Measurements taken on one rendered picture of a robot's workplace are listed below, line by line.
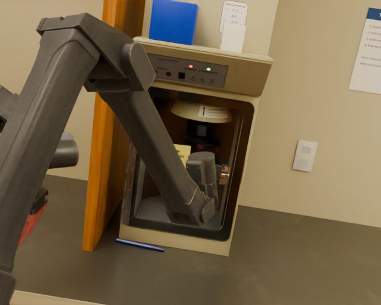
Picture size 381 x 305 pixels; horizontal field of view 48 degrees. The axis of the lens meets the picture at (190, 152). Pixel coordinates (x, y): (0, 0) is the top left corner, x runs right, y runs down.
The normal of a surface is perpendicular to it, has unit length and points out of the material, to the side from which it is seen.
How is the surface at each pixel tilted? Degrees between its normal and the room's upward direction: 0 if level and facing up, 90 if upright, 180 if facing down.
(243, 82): 135
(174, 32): 90
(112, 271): 0
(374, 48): 90
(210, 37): 90
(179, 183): 79
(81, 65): 89
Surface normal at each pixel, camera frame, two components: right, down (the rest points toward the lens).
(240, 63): -0.14, 0.86
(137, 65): 0.88, 0.05
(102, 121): -0.05, 0.28
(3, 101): 0.59, -0.24
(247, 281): 0.15, -0.95
